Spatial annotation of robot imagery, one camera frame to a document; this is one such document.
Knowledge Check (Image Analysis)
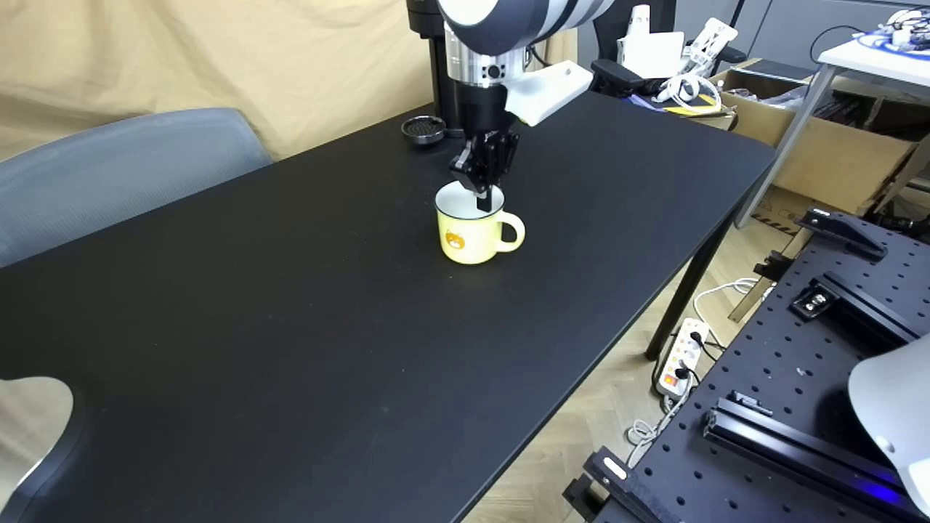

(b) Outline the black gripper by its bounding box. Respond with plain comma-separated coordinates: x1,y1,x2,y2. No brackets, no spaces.
444,78,521,214

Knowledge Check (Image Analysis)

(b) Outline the yellow enamel cup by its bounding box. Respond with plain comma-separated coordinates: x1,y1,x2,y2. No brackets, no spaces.
432,179,528,271

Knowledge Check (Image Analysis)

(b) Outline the small black round lid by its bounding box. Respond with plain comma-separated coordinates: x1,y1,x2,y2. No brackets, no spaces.
398,111,450,152

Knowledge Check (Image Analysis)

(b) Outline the white power adapter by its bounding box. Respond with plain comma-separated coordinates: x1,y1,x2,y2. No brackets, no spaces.
620,4,685,82

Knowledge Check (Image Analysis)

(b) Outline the beige curtain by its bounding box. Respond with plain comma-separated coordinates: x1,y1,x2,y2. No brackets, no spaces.
0,0,450,166

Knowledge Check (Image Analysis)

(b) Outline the white socket strip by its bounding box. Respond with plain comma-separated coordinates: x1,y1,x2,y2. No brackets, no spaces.
677,15,742,78

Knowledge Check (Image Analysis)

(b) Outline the white floor power strip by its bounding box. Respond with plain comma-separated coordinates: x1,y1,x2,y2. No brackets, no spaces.
653,317,716,402

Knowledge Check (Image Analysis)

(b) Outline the grey chair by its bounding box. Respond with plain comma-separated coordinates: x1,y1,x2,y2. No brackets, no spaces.
0,108,276,271

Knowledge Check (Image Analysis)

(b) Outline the cardboard box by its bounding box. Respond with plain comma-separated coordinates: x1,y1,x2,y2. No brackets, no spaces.
720,57,922,219

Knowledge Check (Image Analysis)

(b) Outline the black perforated breadboard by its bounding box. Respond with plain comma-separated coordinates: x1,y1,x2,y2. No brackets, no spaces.
563,206,930,523

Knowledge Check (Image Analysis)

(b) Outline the black clamp tool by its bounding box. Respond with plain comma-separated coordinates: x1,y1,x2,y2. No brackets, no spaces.
799,204,890,264

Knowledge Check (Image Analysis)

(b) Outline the white side table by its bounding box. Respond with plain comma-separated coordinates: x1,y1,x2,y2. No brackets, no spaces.
735,34,930,232

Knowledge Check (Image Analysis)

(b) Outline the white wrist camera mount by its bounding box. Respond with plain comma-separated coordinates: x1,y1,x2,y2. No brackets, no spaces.
502,62,595,131

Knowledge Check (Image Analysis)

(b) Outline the small black mount block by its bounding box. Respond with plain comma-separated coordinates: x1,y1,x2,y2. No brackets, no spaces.
787,278,836,322

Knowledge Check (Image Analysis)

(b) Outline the black aluminium rail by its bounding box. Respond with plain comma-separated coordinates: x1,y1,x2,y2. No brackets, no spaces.
701,389,915,516

